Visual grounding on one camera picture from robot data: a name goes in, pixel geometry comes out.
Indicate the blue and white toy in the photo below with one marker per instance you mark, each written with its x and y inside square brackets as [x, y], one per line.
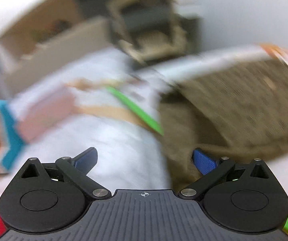
[1, 135]

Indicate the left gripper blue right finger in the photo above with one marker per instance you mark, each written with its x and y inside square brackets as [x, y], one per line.
[213, 170]

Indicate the beige mesh office chair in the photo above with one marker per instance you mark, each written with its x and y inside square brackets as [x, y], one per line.
[147, 30]

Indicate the beige bed headboard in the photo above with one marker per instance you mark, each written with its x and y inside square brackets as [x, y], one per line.
[85, 38]

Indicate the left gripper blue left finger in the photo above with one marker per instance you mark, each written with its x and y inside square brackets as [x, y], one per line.
[75, 170]

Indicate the pink rectangular box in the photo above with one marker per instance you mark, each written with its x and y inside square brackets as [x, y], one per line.
[49, 110]

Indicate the white quilted mattress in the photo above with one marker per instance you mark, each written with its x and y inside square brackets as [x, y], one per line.
[128, 156]

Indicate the brown polka dot garment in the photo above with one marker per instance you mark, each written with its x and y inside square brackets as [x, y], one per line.
[240, 112]

